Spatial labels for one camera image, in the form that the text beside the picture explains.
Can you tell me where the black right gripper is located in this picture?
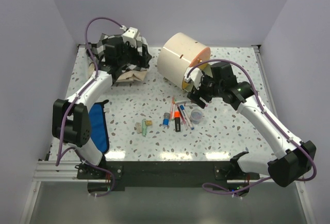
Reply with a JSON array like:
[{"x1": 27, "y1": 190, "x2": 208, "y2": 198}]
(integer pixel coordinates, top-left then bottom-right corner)
[{"x1": 187, "y1": 72, "x2": 223, "y2": 109}]

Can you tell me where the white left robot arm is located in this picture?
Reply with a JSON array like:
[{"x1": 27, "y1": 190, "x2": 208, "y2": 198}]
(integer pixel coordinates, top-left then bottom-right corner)
[{"x1": 52, "y1": 35, "x2": 152, "y2": 179}]

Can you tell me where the blue capped white marker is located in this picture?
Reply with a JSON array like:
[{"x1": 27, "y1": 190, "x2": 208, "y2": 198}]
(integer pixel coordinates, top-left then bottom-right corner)
[{"x1": 179, "y1": 105, "x2": 194, "y2": 130}]

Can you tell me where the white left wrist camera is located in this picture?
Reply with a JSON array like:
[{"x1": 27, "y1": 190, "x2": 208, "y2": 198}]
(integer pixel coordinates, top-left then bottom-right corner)
[{"x1": 122, "y1": 27, "x2": 140, "y2": 47}]

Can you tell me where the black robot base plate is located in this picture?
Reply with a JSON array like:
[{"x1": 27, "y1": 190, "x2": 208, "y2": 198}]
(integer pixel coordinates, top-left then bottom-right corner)
[{"x1": 76, "y1": 161, "x2": 260, "y2": 194}]

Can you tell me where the orange black highlighter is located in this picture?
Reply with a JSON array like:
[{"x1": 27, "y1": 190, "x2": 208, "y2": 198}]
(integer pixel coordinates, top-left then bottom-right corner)
[{"x1": 174, "y1": 111, "x2": 180, "y2": 132}]

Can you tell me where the orange capped marker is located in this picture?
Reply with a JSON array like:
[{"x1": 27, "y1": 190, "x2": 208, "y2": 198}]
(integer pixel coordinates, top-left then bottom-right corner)
[{"x1": 170, "y1": 97, "x2": 175, "y2": 120}]

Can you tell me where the green translucent eraser tube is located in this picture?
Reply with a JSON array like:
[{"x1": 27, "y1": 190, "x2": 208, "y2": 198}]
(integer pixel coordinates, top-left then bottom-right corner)
[{"x1": 141, "y1": 119, "x2": 147, "y2": 137}]

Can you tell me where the beige folded cloth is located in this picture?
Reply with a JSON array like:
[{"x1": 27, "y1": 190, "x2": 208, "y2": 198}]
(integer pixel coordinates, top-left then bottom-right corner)
[{"x1": 89, "y1": 61, "x2": 152, "y2": 83}]

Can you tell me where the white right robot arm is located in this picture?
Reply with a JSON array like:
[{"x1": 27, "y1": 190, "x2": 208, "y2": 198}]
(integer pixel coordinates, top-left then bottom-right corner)
[{"x1": 184, "y1": 59, "x2": 317, "y2": 187}]

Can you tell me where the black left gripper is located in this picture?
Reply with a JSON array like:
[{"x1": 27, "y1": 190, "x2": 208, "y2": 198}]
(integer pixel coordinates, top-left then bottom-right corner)
[{"x1": 118, "y1": 39, "x2": 151, "y2": 68}]

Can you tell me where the black white checkered cloth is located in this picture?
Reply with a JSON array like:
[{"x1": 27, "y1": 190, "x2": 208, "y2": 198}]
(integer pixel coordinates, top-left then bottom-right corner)
[{"x1": 86, "y1": 34, "x2": 147, "y2": 78}]

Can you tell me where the round beige drawer organizer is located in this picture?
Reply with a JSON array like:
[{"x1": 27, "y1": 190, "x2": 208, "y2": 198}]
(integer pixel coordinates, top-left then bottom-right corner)
[{"x1": 157, "y1": 33, "x2": 211, "y2": 90}]

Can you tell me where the blue cloth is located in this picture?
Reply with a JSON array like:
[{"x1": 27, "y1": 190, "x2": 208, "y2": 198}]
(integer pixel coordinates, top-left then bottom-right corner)
[{"x1": 89, "y1": 100, "x2": 109, "y2": 154}]

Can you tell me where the grey-green bottom drawer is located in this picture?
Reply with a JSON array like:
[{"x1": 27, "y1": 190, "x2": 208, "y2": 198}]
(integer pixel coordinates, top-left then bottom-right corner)
[{"x1": 183, "y1": 79, "x2": 200, "y2": 92}]

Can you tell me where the yellow drawer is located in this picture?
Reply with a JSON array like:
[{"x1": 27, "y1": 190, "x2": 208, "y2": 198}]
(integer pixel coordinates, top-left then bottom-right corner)
[{"x1": 198, "y1": 63, "x2": 212, "y2": 76}]

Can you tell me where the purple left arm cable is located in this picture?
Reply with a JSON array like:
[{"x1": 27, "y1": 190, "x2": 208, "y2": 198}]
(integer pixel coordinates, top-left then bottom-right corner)
[{"x1": 55, "y1": 17, "x2": 127, "y2": 197}]

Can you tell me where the white marker pink band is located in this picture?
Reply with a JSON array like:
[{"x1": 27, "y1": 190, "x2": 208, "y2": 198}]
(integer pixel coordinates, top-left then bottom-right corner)
[{"x1": 174, "y1": 100, "x2": 191, "y2": 104}]

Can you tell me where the clear round pin box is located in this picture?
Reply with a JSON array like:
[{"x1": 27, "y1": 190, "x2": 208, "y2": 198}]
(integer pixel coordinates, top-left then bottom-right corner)
[{"x1": 190, "y1": 109, "x2": 203, "y2": 124}]

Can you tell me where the aluminium frame rail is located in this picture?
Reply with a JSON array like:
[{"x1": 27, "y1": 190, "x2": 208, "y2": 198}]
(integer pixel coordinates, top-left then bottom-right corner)
[{"x1": 19, "y1": 159, "x2": 83, "y2": 224}]

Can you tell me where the beige small eraser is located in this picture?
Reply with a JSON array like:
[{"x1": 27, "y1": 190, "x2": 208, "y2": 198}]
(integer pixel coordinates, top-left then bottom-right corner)
[{"x1": 135, "y1": 122, "x2": 142, "y2": 134}]

